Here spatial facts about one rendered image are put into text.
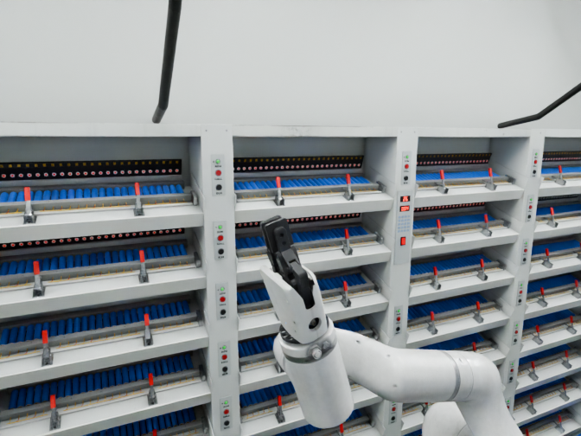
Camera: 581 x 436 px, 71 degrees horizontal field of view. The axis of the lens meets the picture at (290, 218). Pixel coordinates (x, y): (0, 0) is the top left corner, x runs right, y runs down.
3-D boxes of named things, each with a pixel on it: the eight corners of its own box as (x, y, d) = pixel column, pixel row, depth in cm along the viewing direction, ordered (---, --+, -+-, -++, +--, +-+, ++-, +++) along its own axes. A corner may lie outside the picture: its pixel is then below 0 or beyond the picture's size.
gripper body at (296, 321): (299, 362, 55) (277, 291, 51) (271, 328, 64) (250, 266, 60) (345, 336, 58) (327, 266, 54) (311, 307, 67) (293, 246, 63)
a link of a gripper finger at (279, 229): (286, 277, 53) (271, 230, 51) (276, 269, 56) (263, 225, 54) (307, 266, 54) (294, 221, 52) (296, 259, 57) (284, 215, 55)
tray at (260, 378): (384, 356, 164) (390, 339, 159) (238, 394, 139) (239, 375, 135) (358, 322, 179) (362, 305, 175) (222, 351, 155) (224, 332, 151)
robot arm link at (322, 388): (316, 317, 67) (347, 343, 59) (335, 379, 72) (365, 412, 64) (271, 341, 65) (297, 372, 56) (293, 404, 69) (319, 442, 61)
